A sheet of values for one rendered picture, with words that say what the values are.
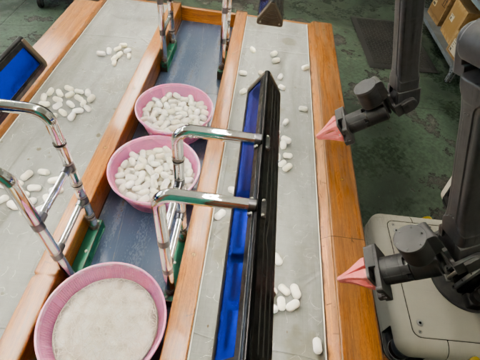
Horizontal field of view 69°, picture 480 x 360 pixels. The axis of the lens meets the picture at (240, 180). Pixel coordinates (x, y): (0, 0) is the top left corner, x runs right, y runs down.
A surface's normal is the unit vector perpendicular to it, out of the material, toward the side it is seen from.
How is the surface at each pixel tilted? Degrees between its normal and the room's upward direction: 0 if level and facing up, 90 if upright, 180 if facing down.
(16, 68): 58
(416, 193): 0
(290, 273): 0
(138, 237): 0
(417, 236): 42
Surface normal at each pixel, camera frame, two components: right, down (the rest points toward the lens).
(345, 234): 0.10, -0.63
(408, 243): -0.58, -0.59
